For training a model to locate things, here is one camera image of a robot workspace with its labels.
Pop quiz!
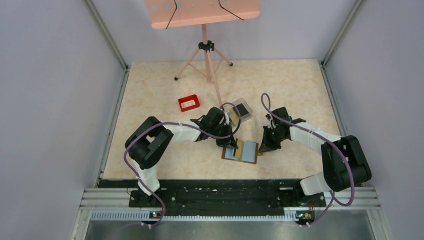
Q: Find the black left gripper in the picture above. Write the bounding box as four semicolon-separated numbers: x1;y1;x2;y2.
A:
210;122;239;150

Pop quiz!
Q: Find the brown leather card holder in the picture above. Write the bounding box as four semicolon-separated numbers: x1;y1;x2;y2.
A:
221;139;264;165

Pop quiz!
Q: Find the clear acrylic card box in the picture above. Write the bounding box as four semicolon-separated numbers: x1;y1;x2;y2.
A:
224;98;253;128

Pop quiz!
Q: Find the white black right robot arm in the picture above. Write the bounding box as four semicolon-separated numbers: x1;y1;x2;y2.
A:
259;107;372;206

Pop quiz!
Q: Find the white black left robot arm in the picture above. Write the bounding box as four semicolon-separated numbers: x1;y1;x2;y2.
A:
124;107;238;207

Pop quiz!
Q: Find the yellow card in box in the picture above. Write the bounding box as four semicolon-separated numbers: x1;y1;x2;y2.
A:
233;140;245;160

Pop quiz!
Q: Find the black card in box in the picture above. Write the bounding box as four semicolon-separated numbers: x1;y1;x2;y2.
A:
236;103;250;118

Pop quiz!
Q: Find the pink music stand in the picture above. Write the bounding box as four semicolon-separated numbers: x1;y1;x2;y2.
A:
145;0;261;105

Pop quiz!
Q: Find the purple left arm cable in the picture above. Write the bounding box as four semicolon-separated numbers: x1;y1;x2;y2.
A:
123;102;242;229

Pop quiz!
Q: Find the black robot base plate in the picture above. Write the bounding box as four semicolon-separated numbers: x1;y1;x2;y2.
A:
98;179;327;219

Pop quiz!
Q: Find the aluminium frame rail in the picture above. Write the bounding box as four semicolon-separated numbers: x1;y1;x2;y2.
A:
80;187;381;222

